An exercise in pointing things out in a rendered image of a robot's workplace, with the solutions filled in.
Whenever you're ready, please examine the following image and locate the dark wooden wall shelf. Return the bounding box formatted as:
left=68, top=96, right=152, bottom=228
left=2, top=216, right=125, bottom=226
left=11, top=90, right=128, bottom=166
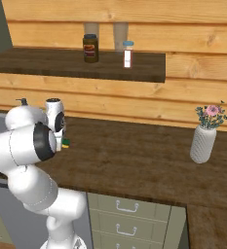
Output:
left=0, top=47, right=168, bottom=84

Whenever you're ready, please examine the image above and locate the white bottle with blue lid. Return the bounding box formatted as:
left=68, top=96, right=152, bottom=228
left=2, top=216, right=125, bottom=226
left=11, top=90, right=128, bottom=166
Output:
left=122, top=40, right=134, bottom=70

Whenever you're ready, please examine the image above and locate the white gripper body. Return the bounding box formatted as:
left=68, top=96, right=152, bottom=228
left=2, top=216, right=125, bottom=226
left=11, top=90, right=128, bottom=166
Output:
left=55, top=128, right=66, bottom=153

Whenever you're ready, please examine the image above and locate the green and yellow sponge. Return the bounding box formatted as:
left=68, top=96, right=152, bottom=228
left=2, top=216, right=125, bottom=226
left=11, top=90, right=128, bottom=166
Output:
left=61, top=137, right=71, bottom=150

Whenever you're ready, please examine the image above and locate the olive drawer front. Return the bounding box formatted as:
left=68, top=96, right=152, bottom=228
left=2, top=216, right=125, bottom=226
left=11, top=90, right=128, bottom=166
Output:
left=91, top=229, right=168, bottom=249
left=89, top=209, right=170, bottom=244
left=87, top=192, right=171, bottom=224

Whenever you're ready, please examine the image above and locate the white drawer handle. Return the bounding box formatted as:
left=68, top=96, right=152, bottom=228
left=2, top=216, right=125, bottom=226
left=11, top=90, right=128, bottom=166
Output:
left=115, top=242, right=136, bottom=249
left=115, top=223, right=138, bottom=237
left=115, top=199, right=140, bottom=214

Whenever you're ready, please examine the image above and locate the dark jar with red label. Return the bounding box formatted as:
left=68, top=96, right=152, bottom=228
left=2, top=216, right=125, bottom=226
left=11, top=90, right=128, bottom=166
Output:
left=82, top=33, right=100, bottom=64

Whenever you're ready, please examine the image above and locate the white vase with flowers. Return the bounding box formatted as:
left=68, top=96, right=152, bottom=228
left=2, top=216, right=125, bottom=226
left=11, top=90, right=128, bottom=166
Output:
left=189, top=100, right=227, bottom=165

